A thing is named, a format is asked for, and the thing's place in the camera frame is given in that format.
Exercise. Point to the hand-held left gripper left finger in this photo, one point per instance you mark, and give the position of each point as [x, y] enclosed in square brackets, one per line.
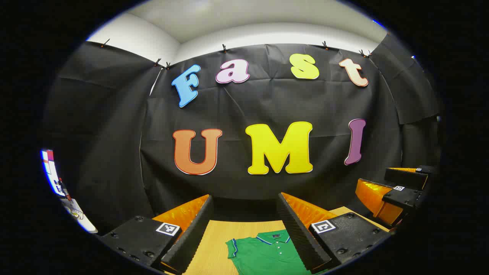
[191, 236]

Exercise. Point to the black backdrop cloth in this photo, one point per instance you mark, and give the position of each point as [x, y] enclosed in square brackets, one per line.
[267, 103]

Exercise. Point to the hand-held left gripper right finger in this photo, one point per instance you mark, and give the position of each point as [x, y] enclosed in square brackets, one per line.
[298, 240]

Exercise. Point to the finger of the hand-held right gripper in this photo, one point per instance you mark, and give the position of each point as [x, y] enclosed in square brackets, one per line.
[403, 198]
[405, 177]

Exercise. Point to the white printed board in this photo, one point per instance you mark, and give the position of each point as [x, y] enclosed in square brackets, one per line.
[53, 175]

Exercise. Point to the row of small cloth clips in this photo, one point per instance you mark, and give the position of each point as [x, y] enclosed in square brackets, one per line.
[224, 48]

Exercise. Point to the green T-shirt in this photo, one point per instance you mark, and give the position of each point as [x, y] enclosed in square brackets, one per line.
[263, 256]

